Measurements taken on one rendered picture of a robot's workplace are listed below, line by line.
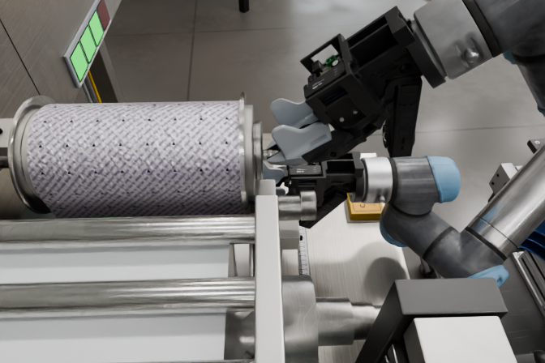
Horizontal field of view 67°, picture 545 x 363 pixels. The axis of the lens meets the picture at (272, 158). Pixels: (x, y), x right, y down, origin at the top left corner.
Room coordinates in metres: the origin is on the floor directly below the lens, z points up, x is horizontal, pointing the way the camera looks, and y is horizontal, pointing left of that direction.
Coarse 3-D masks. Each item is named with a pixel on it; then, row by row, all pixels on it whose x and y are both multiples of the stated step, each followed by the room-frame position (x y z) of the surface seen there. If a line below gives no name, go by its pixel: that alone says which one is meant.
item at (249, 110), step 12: (252, 108) 0.38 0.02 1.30; (252, 120) 0.36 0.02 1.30; (24, 132) 0.34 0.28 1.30; (252, 132) 0.34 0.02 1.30; (24, 144) 0.32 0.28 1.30; (252, 144) 0.33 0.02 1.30; (24, 156) 0.31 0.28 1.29; (252, 156) 0.32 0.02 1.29; (24, 168) 0.30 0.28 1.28; (252, 168) 0.31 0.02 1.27; (252, 180) 0.30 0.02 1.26; (252, 192) 0.30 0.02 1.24
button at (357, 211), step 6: (348, 198) 0.53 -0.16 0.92; (348, 204) 0.52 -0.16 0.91; (354, 204) 0.51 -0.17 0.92; (360, 204) 0.51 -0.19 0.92; (366, 204) 0.51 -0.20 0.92; (372, 204) 0.51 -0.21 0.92; (378, 204) 0.51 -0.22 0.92; (348, 210) 0.51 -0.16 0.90; (354, 210) 0.50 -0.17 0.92; (360, 210) 0.50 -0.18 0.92; (366, 210) 0.50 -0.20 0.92; (372, 210) 0.50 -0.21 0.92; (378, 210) 0.50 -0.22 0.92; (354, 216) 0.49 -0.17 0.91; (360, 216) 0.49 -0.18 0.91; (366, 216) 0.49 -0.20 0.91; (372, 216) 0.49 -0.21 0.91; (378, 216) 0.49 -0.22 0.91
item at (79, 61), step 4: (76, 48) 0.66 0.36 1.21; (80, 48) 0.67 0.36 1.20; (76, 52) 0.65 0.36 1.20; (80, 52) 0.67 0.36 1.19; (72, 56) 0.63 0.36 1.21; (76, 56) 0.65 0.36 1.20; (80, 56) 0.66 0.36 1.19; (72, 60) 0.63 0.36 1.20; (76, 60) 0.64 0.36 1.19; (80, 60) 0.66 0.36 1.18; (84, 60) 0.67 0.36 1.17; (76, 64) 0.64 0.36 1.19; (80, 64) 0.65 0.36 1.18; (84, 64) 0.67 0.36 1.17; (76, 68) 0.63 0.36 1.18; (80, 68) 0.65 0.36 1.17; (84, 68) 0.66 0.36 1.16; (80, 72) 0.64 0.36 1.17; (80, 76) 0.63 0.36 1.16
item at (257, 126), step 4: (256, 124) 0.37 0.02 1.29; (260, 124) 0.37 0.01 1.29; (256, 128) 0.36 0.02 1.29; (260, 128) 0.36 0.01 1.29; (256, 132) 0.35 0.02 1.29; (260, 132) 0.36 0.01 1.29; (256, 136) 0.35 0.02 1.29; (260, 136) 0.35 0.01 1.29; (256, 140) 0.34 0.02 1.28; (260, 140) 0.34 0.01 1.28; (256, 144) 0.34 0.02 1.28; (260, 144) 0.34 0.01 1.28; (256, 148) 0.34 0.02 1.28; (260, 148) 0.34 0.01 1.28; (256, 152) 0.33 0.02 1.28; (260, 152) 0.33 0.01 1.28; (256, 156) 0.33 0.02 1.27; (260, 156) 0.33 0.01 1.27; (256, 160) 0.33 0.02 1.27; (260, 160) 0.33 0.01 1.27; (256, 164) 0.32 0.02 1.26; (260, 164) 0.32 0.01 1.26; (256, 168) 0.32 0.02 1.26; (260, 168) 0.32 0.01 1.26; (256, 172) 0.32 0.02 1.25; (260, 172) 0.32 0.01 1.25; (256, 176) 0.32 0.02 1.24; (260, 176) 0.32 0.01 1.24
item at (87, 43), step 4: (84, 32) 0.71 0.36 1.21; (88, 32) 0.73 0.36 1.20; (84, 36) 0.71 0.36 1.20; (88, 36) 0.72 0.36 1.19; (80, 40) 0.69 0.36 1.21; (84, 40) 0.70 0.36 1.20; (88, 40) 0.72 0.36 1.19; (92, 40) 0.74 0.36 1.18; (84, 44) 0.70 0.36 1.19; (88, 44) 0.71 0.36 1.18; (92, 44) 0.73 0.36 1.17; (84, 48) 0.69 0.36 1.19; (88, 48) 0.71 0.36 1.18; (92, 48) 0.72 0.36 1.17; (88, 52) 0.70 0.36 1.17; (92, 52) 0.72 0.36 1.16; (88, 56) 0.69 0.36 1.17; (88, 60) 0.69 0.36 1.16
